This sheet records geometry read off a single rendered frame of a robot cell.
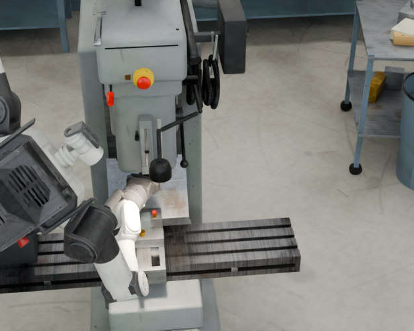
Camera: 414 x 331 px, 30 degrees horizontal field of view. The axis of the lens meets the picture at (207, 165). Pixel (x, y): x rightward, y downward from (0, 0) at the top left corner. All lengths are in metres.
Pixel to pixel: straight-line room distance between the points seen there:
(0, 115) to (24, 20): 4.24
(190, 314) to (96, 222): 0.76
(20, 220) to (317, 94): 3.87
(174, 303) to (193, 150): 0.66
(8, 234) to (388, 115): 3.25
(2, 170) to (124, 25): 0.56
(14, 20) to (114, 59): 4.19
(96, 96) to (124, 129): 0.49
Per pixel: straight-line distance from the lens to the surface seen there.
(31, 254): 2.91
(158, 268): 2.75
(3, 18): 6.45
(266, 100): 5.58
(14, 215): 2.11
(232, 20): 2.69
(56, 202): 2.06
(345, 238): 4.42
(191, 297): 2.86
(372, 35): 4.72
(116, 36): 2.22
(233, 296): 4.02
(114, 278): 2.33
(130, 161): 2.59
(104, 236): 2.22
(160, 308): 2.83
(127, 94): 2.41
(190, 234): 2.99
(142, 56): 2.24
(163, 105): 2.47
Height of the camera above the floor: 2.86
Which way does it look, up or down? 36 degrees down
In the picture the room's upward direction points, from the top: straight up
